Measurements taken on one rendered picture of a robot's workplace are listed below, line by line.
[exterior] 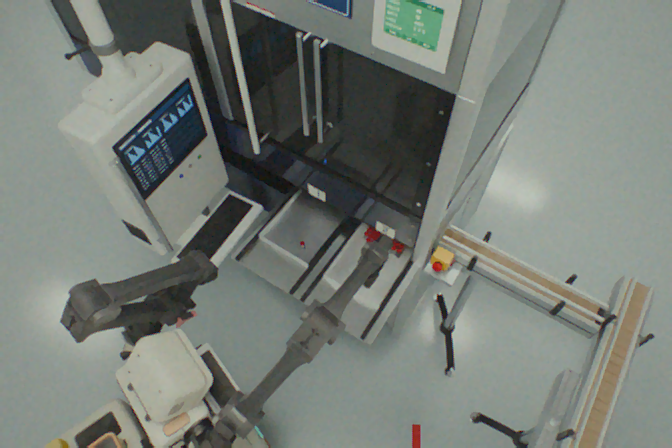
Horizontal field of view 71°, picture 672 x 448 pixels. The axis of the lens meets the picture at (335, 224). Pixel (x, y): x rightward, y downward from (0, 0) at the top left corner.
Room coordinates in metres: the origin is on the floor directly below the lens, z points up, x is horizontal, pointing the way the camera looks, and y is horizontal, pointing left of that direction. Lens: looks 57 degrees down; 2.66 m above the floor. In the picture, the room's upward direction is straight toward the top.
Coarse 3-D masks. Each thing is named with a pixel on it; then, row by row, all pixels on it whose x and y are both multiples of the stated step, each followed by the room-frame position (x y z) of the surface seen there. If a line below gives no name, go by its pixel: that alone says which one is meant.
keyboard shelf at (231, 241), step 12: (228, 192) 1.38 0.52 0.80; (204, 216) 1.24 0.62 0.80; (252, 216) 1.24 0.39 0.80; (192, 228) 1.18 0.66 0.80; (240, 228) 1.17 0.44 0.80; (180, 240) 1.11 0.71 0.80; (228, 240) 1.11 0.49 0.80; (216, 252) 1.05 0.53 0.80; (228, 252) 1.05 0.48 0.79; (216, 264) 0.99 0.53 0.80
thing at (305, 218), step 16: (304, 192) 1.32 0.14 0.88; (288, 208) 1.23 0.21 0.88; (304, 208) 1.23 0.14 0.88; (320, 208) 1.23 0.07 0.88; (336, 208) 1.23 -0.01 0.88; (272, 224) 1.14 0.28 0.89; (288, 224) 1.14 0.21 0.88; (304, 224) 1.14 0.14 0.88; (320, 224) 1.14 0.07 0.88; (336, 224) 1.14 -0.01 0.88; (272, 240) 1.06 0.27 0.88; (288, 240) 1.06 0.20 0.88; (304, 240) 1.06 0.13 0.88; (320, 240) 1.06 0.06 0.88; (304, 256) 0.98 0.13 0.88
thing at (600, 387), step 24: (624, 288) 0.80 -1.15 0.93; (648, 288) 0.79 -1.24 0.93; (624, 312) 0.68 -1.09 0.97; (648, 312) 0.69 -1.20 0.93; (600, 336) 0.61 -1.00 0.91; (624, 336) 0.60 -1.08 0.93; (648, 336) 0.58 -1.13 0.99; (600, 360) 0.51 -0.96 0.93; (624, 360) 0.51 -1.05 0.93; (600, 384) 0.43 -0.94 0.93; (624, 384) 0.43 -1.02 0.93; (576, 408) 0.35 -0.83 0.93; (600, 408) 0.35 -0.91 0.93; (576, 432) 0.27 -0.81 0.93; (600, 432) 0.27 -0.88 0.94
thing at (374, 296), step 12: (360, 228) 1.11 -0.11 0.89; (348, 240) 1.04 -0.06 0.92; (360, 240) 1.06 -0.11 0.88; (348, 252) 1.00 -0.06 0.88; (360, 252) 1.00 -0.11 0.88; (408, 252) 1.00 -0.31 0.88; (336, 264) 0.94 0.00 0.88; (348, 264) 0.94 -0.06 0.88; (384, 264) 0.94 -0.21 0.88; (396, 264) 0.94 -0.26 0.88; (324, 276) 0.87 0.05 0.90; (336, 276) 0.88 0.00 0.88; (384, 276) 0.88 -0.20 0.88; (396, 276) 0.88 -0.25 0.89; (360, 288) 0.83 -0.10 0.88; (372, 288) 0.83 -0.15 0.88; (384, 288) 0.83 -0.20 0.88; (372, 300) 0.77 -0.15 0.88
